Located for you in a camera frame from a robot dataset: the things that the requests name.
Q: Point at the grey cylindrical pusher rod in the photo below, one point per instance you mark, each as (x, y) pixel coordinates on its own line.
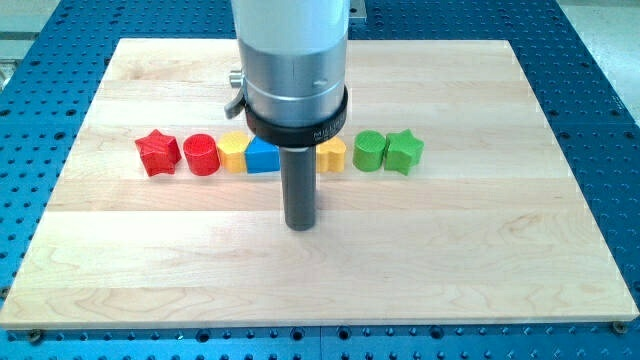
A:
(298, 177)

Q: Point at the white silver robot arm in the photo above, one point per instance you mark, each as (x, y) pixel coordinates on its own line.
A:
(291, 87)

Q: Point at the blue cube block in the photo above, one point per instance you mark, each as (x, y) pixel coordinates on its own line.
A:
(261, 157)

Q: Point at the yellow heart block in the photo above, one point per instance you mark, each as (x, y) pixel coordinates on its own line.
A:
(330, 156)

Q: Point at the yellow pentagon block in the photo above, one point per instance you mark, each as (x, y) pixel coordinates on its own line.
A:
(231, 149)

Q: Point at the green cylinder block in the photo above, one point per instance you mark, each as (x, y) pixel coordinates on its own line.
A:
(369, 147)

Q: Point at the red cylinder block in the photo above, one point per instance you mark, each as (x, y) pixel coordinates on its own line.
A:
(201, 153)

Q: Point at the green star block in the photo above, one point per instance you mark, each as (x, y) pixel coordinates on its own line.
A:
(403, 151)

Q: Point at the red star block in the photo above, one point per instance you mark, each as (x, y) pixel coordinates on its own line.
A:
(159, 153)

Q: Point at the light wooden board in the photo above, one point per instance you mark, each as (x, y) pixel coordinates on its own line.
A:
(490, 226)

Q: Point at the blue perforated metal base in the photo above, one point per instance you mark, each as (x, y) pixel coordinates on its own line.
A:
(47, 97)

